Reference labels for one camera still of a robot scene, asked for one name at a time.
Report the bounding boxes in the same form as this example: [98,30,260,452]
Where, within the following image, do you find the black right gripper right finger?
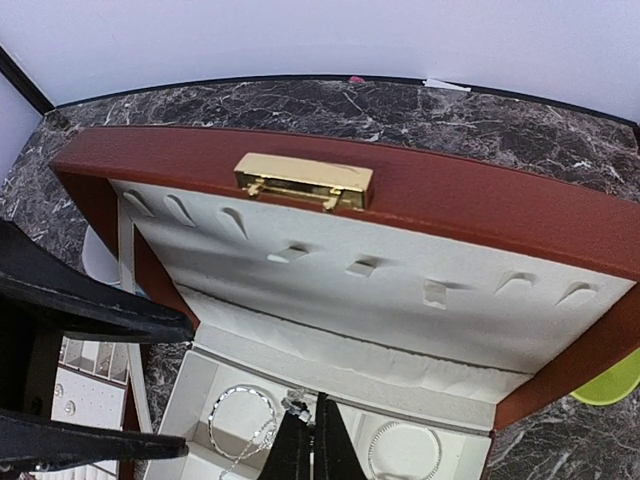
[314,393,367,480]

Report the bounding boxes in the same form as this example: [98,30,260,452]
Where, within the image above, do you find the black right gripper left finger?
[262,413,311,480]

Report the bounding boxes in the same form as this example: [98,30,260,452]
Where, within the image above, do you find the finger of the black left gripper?
[1,220,195,344]
[1,410,189,473]

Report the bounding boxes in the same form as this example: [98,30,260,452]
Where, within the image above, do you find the silver chain necklace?
[219,389,314,480]

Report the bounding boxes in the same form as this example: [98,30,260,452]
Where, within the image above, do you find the brown jewelry tray insert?
[51,338,140,431]

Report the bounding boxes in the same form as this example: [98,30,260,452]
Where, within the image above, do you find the brown jewelry box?
[52,127,639,479]

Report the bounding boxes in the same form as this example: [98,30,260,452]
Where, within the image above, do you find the light blue mug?
[81,226,120,286]

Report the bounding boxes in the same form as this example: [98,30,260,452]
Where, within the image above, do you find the green bowl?
[571,349,640,406]

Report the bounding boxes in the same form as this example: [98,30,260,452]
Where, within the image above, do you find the black left corner post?
[0,47,55,115]

